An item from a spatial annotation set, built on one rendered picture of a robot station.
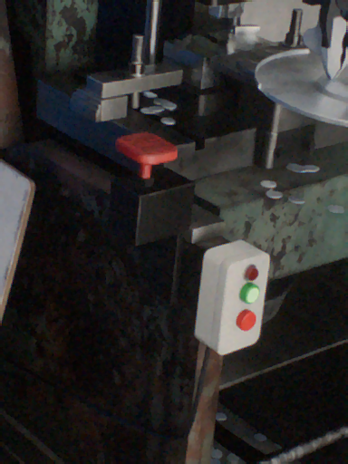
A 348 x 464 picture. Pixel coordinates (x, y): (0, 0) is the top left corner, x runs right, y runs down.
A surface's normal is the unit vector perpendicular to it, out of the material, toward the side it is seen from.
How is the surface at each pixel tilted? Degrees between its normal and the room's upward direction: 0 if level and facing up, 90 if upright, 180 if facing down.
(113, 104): 90
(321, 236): 90
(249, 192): 0
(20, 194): 78
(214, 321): 90
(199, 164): 90
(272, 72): 3
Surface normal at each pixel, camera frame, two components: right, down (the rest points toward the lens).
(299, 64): 0.14, -0.88
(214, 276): -0.76, 0.21
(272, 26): 0.65, 0.38
